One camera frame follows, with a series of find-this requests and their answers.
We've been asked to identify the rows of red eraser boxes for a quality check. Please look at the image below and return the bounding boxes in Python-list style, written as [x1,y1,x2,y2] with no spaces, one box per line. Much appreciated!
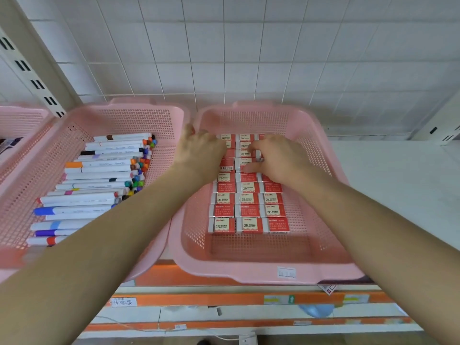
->
[208,133,290,235]

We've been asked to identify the green and white shelf label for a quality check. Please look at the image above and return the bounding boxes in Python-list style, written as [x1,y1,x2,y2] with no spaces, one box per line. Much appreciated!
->
[263,295,296,305]

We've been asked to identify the pink basket with white label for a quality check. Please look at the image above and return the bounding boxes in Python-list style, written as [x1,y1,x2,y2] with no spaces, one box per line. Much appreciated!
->
[168,100,366,286]

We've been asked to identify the white wire grid panel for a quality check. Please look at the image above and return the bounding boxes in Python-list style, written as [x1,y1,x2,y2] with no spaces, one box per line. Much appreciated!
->
[14,0,460,138]

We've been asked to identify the white slotted shelf upright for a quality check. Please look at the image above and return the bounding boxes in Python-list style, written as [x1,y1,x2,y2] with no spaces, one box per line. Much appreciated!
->
[0,0,82,119]
[411,92,460,146]

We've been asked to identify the person's left forearm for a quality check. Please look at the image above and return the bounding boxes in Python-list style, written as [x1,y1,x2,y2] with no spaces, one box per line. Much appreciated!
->
[0,166,215,345]

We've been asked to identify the blue round object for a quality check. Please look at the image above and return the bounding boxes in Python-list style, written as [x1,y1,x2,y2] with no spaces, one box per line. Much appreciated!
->
[298,303,335,319]

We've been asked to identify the dark packet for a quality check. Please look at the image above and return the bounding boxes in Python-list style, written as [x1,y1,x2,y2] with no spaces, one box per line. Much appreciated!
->
[0,137,23,154]

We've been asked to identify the person's right forearm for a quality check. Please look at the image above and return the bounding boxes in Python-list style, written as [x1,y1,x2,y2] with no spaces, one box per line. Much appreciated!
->
[289,172,460,345]

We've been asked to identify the person's left hand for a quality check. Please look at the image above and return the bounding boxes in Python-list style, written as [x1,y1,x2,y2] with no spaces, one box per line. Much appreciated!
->
[172,124,228,187]

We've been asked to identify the handwritten white shelf label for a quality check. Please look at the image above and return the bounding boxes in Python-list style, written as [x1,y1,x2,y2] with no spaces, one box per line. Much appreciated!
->
[109,297,138,308]

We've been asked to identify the person's right hand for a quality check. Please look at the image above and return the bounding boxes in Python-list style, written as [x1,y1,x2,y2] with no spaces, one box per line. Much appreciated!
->
[240,134,326,193]

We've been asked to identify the orange shelf price rail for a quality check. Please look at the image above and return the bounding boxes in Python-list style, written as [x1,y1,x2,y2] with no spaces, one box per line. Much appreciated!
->
[134,260,375,288]
[107,291,396,308]
[84,317,414,333]

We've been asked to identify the pink perforated plastic basket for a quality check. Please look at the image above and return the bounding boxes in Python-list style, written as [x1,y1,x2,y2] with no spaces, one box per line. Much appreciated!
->
[0,98,190,284]
[0,106,55,184]

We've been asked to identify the pile of white marker pens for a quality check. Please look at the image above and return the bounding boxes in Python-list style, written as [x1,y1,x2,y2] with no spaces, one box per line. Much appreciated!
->
[26,132,159,247]

